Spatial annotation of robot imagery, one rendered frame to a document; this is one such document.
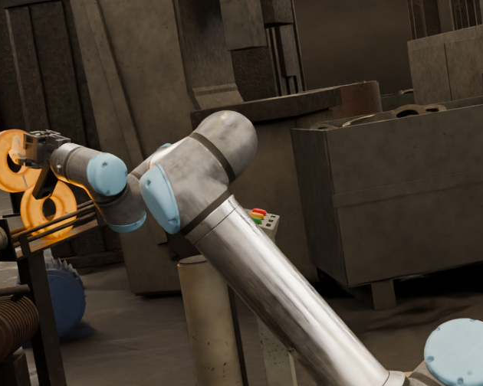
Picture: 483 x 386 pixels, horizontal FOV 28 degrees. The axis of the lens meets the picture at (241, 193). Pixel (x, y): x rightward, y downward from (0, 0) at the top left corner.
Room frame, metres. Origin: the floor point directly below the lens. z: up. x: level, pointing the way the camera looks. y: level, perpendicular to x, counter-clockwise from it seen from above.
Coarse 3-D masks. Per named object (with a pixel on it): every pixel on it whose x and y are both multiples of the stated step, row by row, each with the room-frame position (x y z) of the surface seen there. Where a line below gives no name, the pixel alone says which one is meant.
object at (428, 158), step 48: (480, 96) 4.64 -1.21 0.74; (336, 144) 3.72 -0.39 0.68; (384, 144) 3.75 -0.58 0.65; (432, 144) 3.78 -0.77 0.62; (480, 144) 3.80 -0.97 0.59; (336, 192) 3.72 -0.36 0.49; (384, 192) 3.74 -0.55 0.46; (432, 192) 3.77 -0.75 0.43; (480, 192) 3.80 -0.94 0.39; (336, 240) 3.77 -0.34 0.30; (384, 240) 3.74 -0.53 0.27; (432, 240) 3.77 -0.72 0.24; (480, 240) 3.79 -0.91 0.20; (384, 288) 3.75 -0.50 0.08
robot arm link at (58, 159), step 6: (66, 144) 2.23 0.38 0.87; (72, 144) 2.23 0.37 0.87; (60, 150) 2.21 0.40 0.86; (66, 150) 2.20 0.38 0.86; (54, 156) 2.21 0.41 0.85; (60, 156) 2.20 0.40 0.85; (66, 156) 2.19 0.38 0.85; (54, 162) 2.21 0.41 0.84; (60, 162) 2.20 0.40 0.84; (54, 168) 2.21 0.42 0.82; (60, 168) 2.19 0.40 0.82; (54, 174) 2.22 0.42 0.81; (60, 174) 2.20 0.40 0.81; (66, 180) 2.21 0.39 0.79
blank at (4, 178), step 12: (0, 132) 2.37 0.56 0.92; (12, 132) 2.37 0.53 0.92; (24, 132) 2.40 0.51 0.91; (0, 144) 2.34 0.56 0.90; (0, 156) 2.34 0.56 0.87; (0, 168) 2.33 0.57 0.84; (24, 168) 2.40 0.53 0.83; (0, 180) 2.33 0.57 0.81; (12, 180) 2.35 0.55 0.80; (24, 180) 2.38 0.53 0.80; (36, 180) 2.40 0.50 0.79
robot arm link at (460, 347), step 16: (464, 320) 1.72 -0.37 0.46; (432, 336) 1.70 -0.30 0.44; (448, 336) 1.70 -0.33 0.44; (464, 336) 1.69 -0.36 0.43; (480, 336) 1.69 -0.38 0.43; (432, 352) 1.68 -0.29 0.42; (448, 352) 1.67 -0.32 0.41; (464, 352) 1.67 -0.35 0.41; (480, 352) 1.66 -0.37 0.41; (416, 368) 1.72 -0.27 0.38; (432, 368) 1.66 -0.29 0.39; (448, 368) 1.65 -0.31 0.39; (464, 368) 1.64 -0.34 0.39; (480, 368) 1.64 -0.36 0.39; (432, 384) 1.65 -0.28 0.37; (448, 384) 1.64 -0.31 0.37; (464, 384) 1.62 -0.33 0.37; (480, 384) 1.62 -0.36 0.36
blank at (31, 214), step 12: (60, 192) 2.45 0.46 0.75; (72, 192) 2.48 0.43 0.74; (24, 204) 2.38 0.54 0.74; (36, 204) 2.39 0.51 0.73; (60, 204) 2.45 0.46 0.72; (72, 204) 2.47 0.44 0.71; (24, 216) 2.38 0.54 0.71; (36, 216) 2.38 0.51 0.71; (60, 216) 2.44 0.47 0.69; (48, 228) 2.41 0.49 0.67
